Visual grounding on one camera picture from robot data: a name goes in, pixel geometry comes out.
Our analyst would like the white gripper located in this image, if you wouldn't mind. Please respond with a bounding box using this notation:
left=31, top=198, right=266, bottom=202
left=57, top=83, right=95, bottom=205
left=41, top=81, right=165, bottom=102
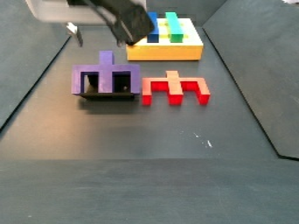
left=25, top=0, right=149, bottom=48

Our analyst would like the purple comb-shaped block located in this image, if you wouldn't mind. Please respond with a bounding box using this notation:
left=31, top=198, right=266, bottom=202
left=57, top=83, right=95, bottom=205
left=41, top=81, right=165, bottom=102
left=71, top=51, right=142, bottom=95

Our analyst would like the black angled fixture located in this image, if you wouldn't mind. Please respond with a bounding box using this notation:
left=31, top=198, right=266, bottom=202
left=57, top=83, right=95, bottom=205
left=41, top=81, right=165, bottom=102
left=79, top=72, right=137, bottom=101

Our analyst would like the yellow slotted board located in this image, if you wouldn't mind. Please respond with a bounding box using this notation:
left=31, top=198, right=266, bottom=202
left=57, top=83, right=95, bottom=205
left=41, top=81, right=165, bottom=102
left=126, top=18, right=204, bottom=61

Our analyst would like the blue bar block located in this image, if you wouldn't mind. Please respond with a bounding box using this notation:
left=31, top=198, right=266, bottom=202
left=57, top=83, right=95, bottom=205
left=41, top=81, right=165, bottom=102
left=147, top=11, right=159, bottom=43

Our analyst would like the green bar block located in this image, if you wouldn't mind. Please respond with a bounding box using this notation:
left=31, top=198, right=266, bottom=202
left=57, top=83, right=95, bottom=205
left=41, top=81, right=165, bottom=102
left=165, top=12, right=184, bottom=43

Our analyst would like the red comb-shaped block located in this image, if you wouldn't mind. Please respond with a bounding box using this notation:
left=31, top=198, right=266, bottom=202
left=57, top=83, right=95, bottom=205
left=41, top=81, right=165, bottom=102
left=142, top=71, right=212, bottom=106

